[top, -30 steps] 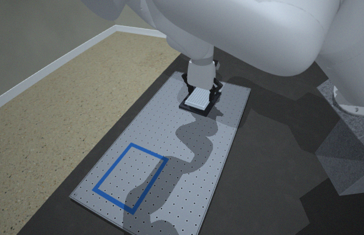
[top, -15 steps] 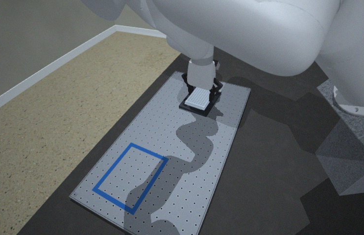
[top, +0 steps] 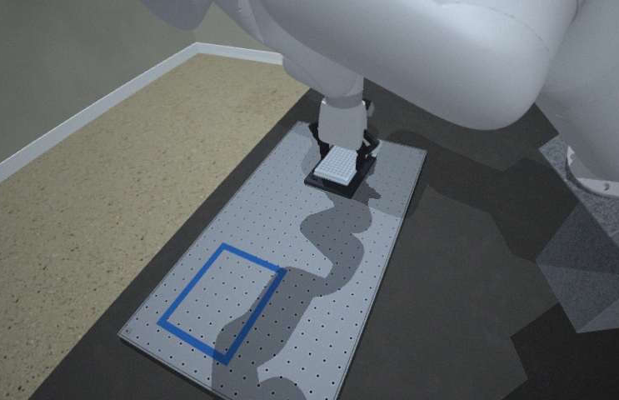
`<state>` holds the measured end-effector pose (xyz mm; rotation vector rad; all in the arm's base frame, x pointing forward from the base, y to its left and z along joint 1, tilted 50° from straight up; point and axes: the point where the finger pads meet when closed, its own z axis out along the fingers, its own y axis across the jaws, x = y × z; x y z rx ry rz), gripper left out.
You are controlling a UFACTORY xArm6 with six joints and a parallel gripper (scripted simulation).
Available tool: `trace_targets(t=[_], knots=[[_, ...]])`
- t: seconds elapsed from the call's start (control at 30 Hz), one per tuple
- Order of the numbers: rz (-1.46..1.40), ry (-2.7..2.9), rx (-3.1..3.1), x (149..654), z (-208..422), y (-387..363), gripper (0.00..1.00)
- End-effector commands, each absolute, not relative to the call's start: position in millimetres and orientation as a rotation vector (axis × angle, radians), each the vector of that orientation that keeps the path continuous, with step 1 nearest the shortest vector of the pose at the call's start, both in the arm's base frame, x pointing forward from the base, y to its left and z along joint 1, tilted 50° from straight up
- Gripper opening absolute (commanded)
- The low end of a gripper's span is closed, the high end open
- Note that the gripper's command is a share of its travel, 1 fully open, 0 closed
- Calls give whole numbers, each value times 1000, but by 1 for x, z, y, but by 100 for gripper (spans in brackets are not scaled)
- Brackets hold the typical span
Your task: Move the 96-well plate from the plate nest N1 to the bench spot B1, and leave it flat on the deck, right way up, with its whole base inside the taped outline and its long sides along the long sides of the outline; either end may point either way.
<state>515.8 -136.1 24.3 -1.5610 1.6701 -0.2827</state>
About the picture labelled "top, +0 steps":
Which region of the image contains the blue taped rectangular outline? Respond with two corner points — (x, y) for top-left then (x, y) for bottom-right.
(156, 242), (287, 366)

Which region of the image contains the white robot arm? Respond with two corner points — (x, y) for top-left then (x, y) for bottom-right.
(140, 0), (619, 199)

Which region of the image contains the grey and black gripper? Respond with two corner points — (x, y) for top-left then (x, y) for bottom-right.
(308, 98), (380, 171)

